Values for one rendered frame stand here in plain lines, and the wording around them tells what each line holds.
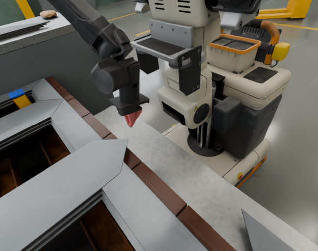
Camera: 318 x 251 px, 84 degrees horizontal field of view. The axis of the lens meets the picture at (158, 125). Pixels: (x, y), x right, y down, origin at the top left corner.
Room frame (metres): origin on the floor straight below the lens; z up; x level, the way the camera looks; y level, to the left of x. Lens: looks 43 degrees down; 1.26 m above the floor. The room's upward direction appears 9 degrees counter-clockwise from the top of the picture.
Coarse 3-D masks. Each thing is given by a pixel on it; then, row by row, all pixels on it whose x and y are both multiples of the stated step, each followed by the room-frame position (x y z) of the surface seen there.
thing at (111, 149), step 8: (96, 144) 0.40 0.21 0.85; (104, 144) 0.40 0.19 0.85; (112, 144) 0.39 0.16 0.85; (120, 144) 0.38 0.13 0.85; (104, 152) 0.36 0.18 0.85; (112, 152) 0.36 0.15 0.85; (120, 152) 0.35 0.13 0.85; (112, 160) 0.33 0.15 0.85; (120, 160) 0.32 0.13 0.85; (120, 168) 0.29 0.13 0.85
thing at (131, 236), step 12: (0, 108) 0.77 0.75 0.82; (48, 120) 0.60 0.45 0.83; (24, 132) 0.54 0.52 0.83; (36, 132) 0.55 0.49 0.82; (60, 132) 0.51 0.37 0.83; (0, 144) 0.49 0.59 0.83; (12, 144) 0.50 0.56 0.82; (96, 192) 0.23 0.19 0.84; (84, 204) 0.21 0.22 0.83; (96, 204) 0.21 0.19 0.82; (108, 204) 0.20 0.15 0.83; (72, 216) 0.19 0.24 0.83; (120, 216) 0.17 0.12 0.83; (60, 228) 0.17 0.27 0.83; (36, 240) 0.15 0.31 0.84; (48, 240) 0.15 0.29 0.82; (132, 240) 0.12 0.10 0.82
